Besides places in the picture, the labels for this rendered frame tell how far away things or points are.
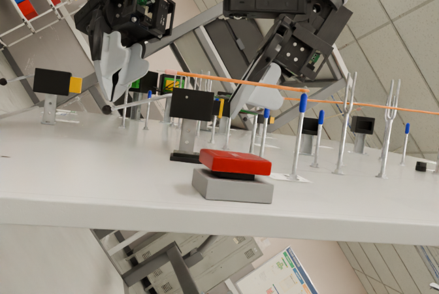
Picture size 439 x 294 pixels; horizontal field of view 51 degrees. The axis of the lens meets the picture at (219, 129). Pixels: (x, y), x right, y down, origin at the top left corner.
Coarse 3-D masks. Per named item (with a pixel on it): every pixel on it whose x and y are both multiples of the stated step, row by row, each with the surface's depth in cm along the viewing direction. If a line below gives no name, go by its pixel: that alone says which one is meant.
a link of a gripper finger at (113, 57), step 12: (108, 36) 62; (120, 36) 61; (108, 48) 62; (120, 48) 60; (96, 60) 61; (108, 60) 61; (120, 60) 59; (96, 72) 61; (108, 72) 60; (108, 84) 61; (108, 96) 61
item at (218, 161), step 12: (204, 156) 38; (216, 156) 36; (228, 156) 37; (240, 156) 38; (252, 156) 39; (216, 168) 36; (228, 168) 36; (240, 168) 36; (252, 168) 37; (264, 168) 37
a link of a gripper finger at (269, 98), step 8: (272, 64) 61; (272, 72) 61; (280, 72) 61; (264, 80) 61; (272, 80) 61; (240, 88) 60; (248, 88) 60; (256, 88) 60; (264, 88) 61; (272, 88) 61; (240, 96) 60; (248, 96) 60; (256, 96) 61; (264, 96) 61; (272, 96) 61; (280, 96) 61; (232, 104) 61; (240, 104) 60; (256, 104) 61; (264, 104) 61; (272, 104) 61; (280, 104) 61; (232, 112) 61
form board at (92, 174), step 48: (0, 144) 51; (48, 144) 56; (96, 144) 62; (144, 144) 70; (240, 144) 93; (288, 144) 111; (336, 144) 139; (0, 192) 30; (48, 192) 31; (96, 192) 33; (144, 192) 35; (192, 192) 38; (288, 192) 44; (336, 192) 47; (384, 192) 52; (432, 192) 57; (336, 240) 35; (384, 240) 36; (432, 240) 37
